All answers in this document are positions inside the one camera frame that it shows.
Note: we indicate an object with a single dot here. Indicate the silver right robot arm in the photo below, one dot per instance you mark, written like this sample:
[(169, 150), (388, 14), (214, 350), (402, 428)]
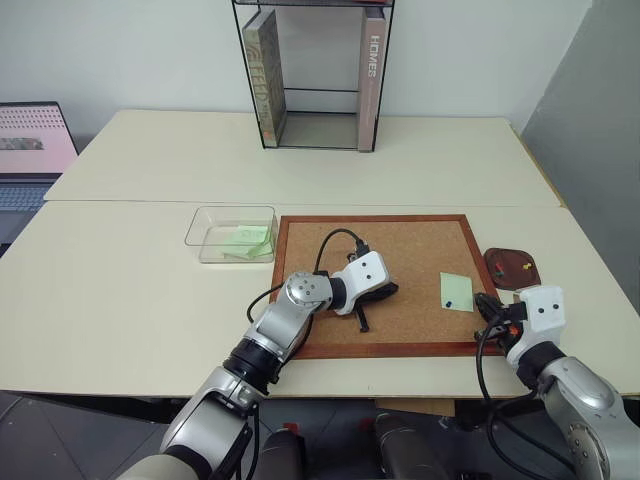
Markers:
[(585, 395)]

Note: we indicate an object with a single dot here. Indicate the dark rounded shape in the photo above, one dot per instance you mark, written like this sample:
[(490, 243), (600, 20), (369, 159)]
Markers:
[(410, 450)]

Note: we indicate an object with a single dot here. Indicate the olive patterned book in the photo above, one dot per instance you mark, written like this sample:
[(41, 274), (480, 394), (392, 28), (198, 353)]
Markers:
[(265, 80)]

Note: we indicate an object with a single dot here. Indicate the open laptop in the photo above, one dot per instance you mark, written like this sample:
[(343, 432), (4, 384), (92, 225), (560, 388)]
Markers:
[(30, 150)]

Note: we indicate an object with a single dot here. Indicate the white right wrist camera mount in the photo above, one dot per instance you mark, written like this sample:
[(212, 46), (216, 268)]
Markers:
[(542, 312)]

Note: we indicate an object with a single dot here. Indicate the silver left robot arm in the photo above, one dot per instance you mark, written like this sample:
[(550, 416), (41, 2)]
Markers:
[(280, 330)]

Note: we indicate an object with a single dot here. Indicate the brown wooden tray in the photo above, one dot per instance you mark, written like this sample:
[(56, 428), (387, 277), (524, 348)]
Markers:
[(510, 260)]

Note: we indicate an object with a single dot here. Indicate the wood-framed cork board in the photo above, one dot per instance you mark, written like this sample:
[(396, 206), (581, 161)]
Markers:
[(400, 250)]

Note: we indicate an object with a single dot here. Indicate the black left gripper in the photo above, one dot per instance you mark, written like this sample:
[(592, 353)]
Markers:
[(374, 294)]

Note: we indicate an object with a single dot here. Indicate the pink HOMES book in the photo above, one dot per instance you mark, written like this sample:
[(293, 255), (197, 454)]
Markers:
[(371, 85)]

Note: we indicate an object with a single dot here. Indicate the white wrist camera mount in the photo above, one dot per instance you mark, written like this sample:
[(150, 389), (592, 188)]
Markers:
[(542, 312), (367, 272)]

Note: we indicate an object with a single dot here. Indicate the green sticky note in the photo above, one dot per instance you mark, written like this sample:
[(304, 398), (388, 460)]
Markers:
[(457, 287), (247, 242)]

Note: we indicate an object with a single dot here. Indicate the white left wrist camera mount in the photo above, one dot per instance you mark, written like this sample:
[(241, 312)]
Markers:
[(367, 272)]

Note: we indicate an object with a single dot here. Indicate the clear plastic box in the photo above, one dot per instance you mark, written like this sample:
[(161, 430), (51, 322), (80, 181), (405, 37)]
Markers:
[(230, 220)]

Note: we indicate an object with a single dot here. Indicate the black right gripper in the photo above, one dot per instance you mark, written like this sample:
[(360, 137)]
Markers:
[(510, 322)]

